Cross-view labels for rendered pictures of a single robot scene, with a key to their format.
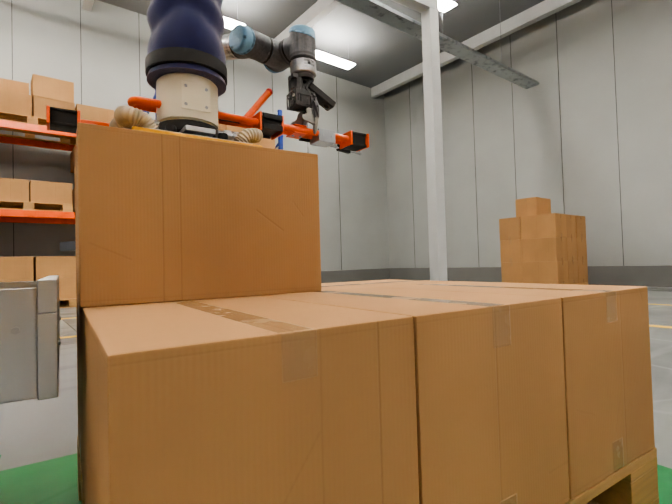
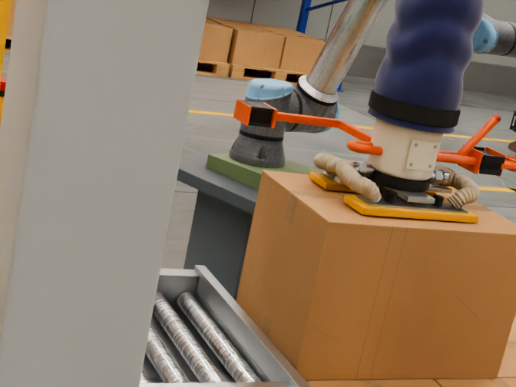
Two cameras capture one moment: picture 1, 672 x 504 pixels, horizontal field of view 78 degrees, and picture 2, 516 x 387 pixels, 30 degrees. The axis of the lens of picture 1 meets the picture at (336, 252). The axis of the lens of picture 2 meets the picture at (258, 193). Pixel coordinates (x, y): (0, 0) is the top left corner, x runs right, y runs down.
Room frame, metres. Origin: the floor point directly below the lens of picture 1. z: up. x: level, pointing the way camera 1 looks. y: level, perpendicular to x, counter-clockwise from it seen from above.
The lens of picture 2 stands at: (-1.20, 0.45, 1.53)
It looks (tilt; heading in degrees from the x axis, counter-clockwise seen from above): 15 degrees down; 7
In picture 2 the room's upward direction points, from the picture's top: 12 degrees clockwise
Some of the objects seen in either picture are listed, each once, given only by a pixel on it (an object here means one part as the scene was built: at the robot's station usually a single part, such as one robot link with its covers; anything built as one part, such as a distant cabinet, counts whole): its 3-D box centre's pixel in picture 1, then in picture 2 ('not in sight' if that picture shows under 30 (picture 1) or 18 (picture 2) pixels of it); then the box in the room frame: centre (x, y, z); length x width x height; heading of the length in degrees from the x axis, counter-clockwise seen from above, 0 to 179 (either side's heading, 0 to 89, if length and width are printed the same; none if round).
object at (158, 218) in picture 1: (197, 226); (379, 274); (1.22, 0.40, 0.74); 0.60 x 0.40 x 0.40; 123
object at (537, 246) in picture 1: (543, 243); not in sight; (7.65, -3.79, 0.87); 1.20 x 1.01 x 1.74; 128
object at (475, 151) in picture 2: (266, 126); (481, 160); (1.35, 0.21, 1.08); 0.10 x 0.08 x 0.06; 34
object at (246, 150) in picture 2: not in sight; (259, 146); (1.93, 0.88, 0.85); 0.19 x 0.19 x 0.10
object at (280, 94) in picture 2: not in sight; (268, 106); (1.94, 0.88, 0.99); 0.17 x 0.15 x 0.18; 137
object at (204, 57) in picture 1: (187, 73); (413, 107); (1.21, 0.42, 1.19); 0.23 x 0.23 x 0.04
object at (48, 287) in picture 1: (51, 288); (243, 329); (1.03, 0.70, 0.58); 0.70 x 0.03 x 0.06; 33
